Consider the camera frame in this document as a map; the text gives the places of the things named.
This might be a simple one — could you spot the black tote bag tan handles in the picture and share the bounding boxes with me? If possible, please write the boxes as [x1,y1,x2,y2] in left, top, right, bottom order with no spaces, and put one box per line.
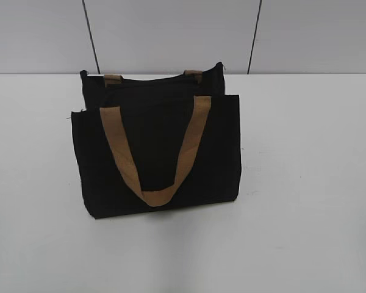
[71,63,242,219]

